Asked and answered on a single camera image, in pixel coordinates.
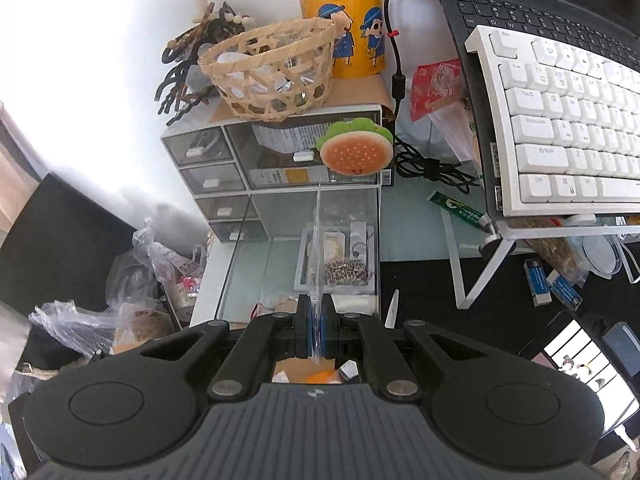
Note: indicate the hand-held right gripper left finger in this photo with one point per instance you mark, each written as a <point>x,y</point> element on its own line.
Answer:
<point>306,325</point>

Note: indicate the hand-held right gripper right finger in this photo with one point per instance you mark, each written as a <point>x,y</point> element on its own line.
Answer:
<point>328,325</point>

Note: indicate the small clear zip bag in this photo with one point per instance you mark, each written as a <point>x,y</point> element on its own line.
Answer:
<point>319,260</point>

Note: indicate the small clear drawer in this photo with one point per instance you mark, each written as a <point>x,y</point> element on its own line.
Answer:
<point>235,232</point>
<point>200,146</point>
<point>225,206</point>
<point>212,179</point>

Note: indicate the medium clear drawer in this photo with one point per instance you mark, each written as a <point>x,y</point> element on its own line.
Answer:
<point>280,160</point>

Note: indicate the white drawer organizer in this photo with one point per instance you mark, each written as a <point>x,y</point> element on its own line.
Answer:
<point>280,125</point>

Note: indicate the brown paper envelope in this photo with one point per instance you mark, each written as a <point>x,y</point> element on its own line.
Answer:
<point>286,367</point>

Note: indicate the packet of small beads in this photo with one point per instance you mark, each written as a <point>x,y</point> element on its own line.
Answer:
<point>345,272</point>

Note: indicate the white jewelry card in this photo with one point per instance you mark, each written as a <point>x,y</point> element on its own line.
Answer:
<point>361,240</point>

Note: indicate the black desk mat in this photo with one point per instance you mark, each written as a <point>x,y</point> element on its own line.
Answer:
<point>430,290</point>

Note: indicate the white laptop stand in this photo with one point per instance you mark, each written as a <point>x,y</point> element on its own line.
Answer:
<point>465,270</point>

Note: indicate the crumpled clear plastic bag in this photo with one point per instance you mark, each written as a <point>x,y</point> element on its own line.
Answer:
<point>150,265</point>
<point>75,325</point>

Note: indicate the green ointment tube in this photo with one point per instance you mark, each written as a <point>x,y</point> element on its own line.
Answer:
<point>457,210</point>

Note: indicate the burger plush toy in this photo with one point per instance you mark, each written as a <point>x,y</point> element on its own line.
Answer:
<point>356,152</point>

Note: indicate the blue white eraser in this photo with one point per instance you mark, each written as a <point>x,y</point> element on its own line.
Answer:
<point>565,290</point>
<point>538,280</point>

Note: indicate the clear bag of brown snacks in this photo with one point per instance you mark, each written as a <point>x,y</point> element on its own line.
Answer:
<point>555,250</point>

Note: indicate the woven bamboo basket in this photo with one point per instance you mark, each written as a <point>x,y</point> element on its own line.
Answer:
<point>270,80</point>

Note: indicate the smartphone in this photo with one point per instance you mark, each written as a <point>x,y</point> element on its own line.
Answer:
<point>585,365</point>

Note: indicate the black flat case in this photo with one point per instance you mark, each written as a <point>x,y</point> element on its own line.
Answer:
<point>60,240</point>

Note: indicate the red snack packet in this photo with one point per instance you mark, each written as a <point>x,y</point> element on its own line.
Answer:
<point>437,87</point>

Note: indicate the pile of hair claw clips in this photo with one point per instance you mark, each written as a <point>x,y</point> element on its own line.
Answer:
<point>180,80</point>

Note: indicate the round clear lid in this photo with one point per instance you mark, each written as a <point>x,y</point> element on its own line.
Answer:
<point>602,255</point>

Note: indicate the yellow cartoon mug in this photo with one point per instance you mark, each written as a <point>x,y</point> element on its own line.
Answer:
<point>350,35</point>

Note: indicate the white keyboard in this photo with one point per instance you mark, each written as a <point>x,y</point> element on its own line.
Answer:
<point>565,125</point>

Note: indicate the black laptop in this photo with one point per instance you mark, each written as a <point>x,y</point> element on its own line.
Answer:
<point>530,5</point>

